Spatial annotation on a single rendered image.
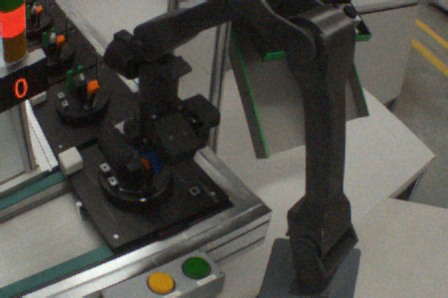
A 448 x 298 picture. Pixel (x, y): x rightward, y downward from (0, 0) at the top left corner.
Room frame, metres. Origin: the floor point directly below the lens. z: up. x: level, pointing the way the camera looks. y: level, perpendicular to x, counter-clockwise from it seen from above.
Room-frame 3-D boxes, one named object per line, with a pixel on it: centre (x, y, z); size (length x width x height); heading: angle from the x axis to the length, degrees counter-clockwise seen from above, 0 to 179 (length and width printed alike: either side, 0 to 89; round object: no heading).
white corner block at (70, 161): (0.66, 0.29, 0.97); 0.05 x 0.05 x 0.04; 41
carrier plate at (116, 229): (0.65, 0.15, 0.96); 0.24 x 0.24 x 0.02; 41
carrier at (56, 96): (0.85, 0.32, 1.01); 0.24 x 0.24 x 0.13; 41
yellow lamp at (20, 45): (0.62, 0.37, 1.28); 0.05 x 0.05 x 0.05
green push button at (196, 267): (0.48, 0.02, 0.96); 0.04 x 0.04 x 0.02
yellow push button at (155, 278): (0.43, 0.07, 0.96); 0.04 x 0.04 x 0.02
